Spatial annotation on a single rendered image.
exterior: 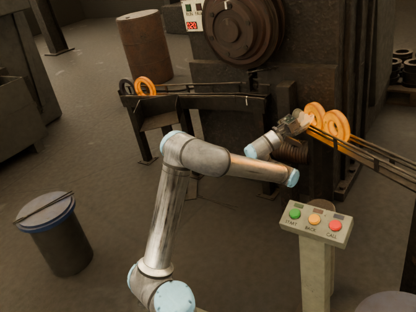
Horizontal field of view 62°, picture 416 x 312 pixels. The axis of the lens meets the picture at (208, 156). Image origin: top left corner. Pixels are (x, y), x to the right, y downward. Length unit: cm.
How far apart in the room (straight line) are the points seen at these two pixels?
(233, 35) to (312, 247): 110
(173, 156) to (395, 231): 138
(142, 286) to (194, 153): 61
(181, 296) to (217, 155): 55
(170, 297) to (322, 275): 59
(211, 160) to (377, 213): 134
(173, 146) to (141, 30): 351
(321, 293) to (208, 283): 64
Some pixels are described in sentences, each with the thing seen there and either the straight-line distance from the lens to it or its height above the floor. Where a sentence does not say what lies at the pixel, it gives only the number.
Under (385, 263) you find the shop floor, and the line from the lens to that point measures 205.
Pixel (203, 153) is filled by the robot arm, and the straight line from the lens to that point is 122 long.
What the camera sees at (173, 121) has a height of 61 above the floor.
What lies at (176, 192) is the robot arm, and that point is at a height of 74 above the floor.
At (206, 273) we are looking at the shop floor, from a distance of 201.
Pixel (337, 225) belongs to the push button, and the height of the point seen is 61.
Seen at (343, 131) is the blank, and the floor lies 74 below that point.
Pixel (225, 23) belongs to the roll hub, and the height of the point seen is 115.
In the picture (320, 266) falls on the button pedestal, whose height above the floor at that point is 40.
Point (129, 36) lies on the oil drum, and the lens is 477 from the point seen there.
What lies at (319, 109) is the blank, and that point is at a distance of 172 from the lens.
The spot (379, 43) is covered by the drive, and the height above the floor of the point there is 75.
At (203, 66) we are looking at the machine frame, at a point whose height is 85.
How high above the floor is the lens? 152
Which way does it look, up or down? 31 degrees down
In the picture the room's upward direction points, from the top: 11 degrees counter-clockwise
